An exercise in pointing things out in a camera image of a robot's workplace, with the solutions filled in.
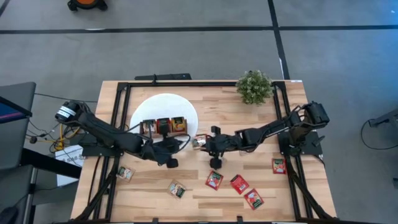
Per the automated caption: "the orange mango tea bag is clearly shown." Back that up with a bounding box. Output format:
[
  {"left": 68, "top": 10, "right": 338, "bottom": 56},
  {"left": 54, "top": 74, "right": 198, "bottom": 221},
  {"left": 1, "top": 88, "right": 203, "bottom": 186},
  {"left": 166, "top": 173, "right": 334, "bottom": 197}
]
[{"left": 170, "top": 116, "right": 188, "bottom": 133}]

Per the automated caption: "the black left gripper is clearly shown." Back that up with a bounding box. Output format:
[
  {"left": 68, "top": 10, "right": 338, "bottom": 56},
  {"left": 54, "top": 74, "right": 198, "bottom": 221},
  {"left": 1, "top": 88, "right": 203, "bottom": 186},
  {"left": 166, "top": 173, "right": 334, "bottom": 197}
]
[{"left": 142, "top": 122, "right": 184, "bottom": 166}]

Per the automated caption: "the tilted blue screen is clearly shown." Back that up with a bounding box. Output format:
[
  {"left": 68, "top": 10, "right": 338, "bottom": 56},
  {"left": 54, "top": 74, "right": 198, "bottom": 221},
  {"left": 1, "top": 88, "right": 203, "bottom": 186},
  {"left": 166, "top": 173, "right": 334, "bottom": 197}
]
[{"left": 0, "top": 96, "right": 33, "bottom": 124}]

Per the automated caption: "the grey desk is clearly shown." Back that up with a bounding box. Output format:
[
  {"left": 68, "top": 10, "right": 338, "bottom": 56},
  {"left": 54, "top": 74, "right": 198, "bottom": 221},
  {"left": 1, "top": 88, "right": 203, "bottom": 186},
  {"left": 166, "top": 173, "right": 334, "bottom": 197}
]
[{"left": 0, "top": 82, "right": 37, "bottom": 224}]

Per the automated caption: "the white paper sheet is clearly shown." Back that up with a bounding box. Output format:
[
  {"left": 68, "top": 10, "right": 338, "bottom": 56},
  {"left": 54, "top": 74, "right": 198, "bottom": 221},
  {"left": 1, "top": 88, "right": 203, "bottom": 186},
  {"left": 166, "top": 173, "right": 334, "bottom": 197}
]
[{"left": 55, "top": 144, "right": 85, "bottom": 187}]

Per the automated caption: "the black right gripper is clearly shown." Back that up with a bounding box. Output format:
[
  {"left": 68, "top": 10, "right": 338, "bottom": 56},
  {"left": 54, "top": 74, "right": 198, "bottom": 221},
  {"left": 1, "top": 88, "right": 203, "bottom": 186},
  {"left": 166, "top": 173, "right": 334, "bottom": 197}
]
[{"left": 198, "top": 126, "right": 242, "bottom": 156}]

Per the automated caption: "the black floor cable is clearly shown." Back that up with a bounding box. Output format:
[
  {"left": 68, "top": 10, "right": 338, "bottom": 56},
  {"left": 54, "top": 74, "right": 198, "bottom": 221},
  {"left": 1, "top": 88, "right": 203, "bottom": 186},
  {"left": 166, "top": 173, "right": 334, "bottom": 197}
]
[
  {"left": 34, "top": 92, "right": 99, "bottom": 103},
  {"left": 360, "top": 118, "right": 398, "bottom": 151}
]

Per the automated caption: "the white round woven placemat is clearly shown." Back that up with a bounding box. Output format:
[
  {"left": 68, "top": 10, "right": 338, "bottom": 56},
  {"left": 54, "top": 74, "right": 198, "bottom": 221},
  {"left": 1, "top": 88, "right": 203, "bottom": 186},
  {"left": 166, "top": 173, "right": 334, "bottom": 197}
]
[{"left": 129, "top": 93, "right": 199, "bottom": 154}]

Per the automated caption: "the black metal table frame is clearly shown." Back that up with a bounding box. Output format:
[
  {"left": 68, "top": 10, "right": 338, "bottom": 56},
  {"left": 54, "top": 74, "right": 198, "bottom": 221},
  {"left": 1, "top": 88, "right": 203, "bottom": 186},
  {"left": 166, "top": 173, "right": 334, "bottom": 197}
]
[{"left": 70, "top": 80, "right": 338, "bottom": 223}]

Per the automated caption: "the potted green plant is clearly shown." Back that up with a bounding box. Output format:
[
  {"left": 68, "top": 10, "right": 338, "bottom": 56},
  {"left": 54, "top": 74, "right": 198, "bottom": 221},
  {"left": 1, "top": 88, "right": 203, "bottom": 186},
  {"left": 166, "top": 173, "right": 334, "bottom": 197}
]
[{"left": 235, "top": 69, "right": 275, "bottom": 107}]

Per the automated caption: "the yellow floor cable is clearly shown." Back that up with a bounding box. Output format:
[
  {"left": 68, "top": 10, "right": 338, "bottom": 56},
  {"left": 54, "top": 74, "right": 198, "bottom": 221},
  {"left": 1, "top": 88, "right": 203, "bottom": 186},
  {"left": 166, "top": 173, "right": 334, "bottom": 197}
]
[{"left": 58, "top": 123, "right": 82, "bottom": 151}]

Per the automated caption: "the red strawberry tea bag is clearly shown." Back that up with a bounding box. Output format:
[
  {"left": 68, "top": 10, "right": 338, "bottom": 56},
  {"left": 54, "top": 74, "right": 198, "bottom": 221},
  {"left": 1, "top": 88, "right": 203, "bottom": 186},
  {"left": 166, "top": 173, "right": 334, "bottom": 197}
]
[
  {"left": 157, "top": 118, "right": 172, "bottom": 134},
  {"left": 205, "top": 170, "right": 224, "bottom": 192},
  {"left": 229, "top": 174, "right": 250, "bottom": 195},
  {"left": 272, "top": 157, "right": 287, "bottom": 175},
  {"left": 243, "top": 188, "right": 266, "bottom": 210}
]

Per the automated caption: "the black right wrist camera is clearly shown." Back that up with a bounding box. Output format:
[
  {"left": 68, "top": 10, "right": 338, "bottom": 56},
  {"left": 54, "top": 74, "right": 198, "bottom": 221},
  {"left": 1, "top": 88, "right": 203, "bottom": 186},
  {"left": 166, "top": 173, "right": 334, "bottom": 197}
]
[{"left": 209, "top": 157, "right": 223, "bottom": 170}]

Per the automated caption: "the wooden tea box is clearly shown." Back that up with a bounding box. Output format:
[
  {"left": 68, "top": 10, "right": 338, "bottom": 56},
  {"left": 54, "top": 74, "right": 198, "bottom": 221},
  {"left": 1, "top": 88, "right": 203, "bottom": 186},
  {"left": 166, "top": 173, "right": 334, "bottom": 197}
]
[{"left": 139, "top": 116, "right": 189, "bottom": 138}]

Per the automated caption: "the black desk beam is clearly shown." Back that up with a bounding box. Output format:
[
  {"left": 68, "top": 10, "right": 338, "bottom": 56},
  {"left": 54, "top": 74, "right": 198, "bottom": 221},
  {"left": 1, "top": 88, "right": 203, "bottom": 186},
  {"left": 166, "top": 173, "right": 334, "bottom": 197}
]
[{"left": 20, "top": 147, "right": 82, "bottom": 180}]

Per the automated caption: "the orange shop vacuum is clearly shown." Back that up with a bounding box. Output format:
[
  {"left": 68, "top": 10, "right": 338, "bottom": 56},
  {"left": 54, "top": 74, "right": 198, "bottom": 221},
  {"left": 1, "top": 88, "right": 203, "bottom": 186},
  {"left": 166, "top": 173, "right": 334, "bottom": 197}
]
[{"left": 67, "top": 0, "right": 109, "bottom": 12}]

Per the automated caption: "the black bar device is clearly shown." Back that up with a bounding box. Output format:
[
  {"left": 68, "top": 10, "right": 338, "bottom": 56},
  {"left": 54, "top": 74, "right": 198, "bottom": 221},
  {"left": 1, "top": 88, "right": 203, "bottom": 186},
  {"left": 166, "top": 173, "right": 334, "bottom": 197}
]
[{"left": 134, "top": 73, "right": 193, "bottom": 82}]

